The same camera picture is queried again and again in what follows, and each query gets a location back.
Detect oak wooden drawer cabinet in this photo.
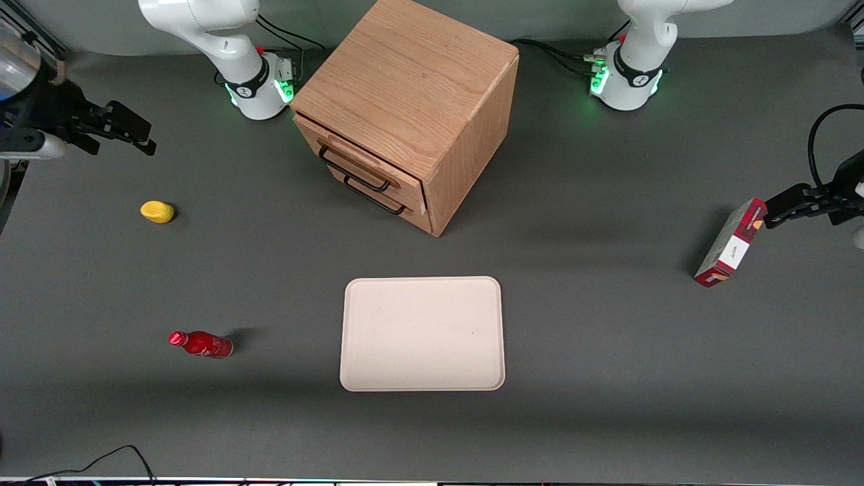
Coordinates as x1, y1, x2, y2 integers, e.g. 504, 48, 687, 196
289, 0, 520, 238

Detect thin black table cable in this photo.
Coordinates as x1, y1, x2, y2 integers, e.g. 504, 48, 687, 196
20, 445, 157, 486

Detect black right arm base cables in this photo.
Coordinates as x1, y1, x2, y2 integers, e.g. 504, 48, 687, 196
255, 9, 326, 68

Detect yellow lemon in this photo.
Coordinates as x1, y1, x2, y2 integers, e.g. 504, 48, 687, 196
140, 200, 176, 224

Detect red soda bottle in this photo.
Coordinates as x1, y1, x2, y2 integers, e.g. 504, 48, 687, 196
168, 330, 234, 359

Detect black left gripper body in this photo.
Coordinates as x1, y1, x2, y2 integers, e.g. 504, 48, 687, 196
815, 150, 864, 227

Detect beige rectangular tray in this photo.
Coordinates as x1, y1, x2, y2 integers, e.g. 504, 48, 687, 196
339, 276, 506, 392

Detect black arm base cables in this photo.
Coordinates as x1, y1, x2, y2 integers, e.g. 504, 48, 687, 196
510, 19, 632, 79
255, 9, 326, 68

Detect black left arm base cables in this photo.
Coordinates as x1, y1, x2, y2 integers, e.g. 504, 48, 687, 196
510, 19, 632, 79

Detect aluminium frame profile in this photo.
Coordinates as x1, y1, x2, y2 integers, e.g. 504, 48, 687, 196
0, 0, 70, 61

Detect black looped gripper cable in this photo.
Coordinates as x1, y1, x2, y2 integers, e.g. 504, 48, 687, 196
807, 104, 864, 193

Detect red and white carton box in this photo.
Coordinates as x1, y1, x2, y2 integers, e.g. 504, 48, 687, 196
694, 197, 769, 289

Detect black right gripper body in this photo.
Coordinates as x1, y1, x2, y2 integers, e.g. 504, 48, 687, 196
0, 64, 110, 156

